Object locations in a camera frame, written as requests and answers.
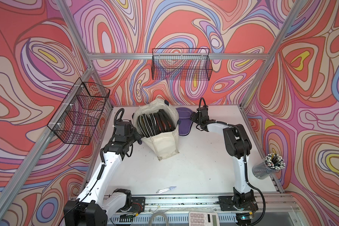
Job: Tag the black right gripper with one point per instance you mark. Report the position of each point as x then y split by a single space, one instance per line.
193 117

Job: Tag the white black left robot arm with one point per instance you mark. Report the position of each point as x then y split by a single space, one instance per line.
90 207

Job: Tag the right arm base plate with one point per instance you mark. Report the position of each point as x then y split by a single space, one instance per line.
237 203

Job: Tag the black wire basket wall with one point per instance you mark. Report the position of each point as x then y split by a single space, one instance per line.
83 107
181 64

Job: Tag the black wire basket back wall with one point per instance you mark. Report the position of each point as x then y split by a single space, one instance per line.
181 64

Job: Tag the purple ping pong paddle case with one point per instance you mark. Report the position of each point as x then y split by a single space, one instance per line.
185 123

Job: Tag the black wire basket left wall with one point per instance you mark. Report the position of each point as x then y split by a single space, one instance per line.
83 107

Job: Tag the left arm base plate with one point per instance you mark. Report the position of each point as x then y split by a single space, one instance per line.
137 206

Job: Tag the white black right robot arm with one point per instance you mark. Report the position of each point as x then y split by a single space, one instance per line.
238 146

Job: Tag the cream canvas tote bag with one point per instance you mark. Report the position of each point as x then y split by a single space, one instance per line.
164 145

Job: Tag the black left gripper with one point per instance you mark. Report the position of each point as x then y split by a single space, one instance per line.
133 131

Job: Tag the mesh cup of pencils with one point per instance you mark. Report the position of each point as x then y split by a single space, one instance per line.
270 165

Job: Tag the black white-trimmed ping pong case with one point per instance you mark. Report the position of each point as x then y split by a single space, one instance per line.
145 125

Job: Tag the aluminium rail front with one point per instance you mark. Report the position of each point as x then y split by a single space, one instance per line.
275 202

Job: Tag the small foil wrapper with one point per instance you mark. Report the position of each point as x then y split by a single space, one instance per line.
164 190

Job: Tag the white pink calculator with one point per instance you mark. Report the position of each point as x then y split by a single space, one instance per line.
203 219

